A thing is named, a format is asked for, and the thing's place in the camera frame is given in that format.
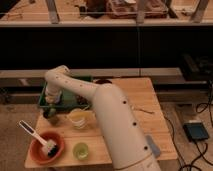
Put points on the black foot pedal box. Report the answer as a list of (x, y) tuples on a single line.
[(195, 131)]

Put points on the thin metal utensil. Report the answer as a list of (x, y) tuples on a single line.
[(141, 109)]

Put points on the grey blue sponge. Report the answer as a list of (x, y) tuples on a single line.
[(155, 149)]

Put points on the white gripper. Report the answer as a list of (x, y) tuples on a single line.
[(52, 97)]

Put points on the green plastic tray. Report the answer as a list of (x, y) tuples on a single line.
[(68, 101)]

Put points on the dark green small object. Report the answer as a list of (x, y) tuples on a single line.
[(50, 115)]

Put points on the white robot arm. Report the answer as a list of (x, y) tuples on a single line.
[(126, 143)]

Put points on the dark brown debris pile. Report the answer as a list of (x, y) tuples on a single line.
[(81, 100)]

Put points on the white dish brush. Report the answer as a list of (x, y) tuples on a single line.
[(49, 147)]

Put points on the small green cup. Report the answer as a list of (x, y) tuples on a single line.
[(81, 151)]

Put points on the orange bowl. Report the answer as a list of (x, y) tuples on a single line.
[(38, 156)]

